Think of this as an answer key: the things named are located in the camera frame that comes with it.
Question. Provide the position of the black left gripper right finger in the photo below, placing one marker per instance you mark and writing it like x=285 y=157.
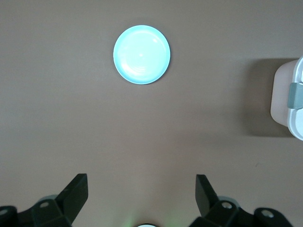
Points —
x=213 y=210

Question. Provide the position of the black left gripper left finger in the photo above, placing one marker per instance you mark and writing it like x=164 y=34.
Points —
x=64 y=208

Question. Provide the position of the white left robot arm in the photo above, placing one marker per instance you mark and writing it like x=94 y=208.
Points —
x=146 y=225

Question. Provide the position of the white lidded box grey latches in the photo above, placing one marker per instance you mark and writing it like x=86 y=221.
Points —
x=281 y=99

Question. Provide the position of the light blue round plate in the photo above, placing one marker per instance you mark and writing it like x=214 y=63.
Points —
x=142 y=54

